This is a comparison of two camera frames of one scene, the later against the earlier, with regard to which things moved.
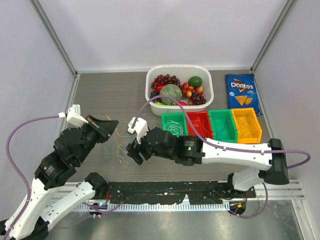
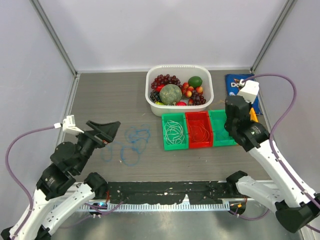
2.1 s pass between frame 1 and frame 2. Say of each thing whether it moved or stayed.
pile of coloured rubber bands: stayed
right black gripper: moved
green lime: stayed
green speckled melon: stayed
